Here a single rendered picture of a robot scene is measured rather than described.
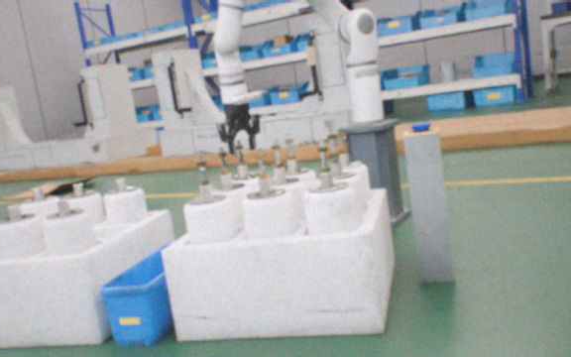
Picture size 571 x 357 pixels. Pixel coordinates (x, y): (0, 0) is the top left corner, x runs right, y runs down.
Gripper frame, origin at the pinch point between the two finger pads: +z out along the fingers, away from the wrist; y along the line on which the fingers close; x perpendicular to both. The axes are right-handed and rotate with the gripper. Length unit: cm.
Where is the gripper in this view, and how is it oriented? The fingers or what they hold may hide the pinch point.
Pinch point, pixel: (243, 148)
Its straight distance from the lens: 172.0
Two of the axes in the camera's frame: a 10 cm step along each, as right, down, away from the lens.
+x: 6.4, 1.5, -7.5
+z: 1.3, 9.5, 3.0
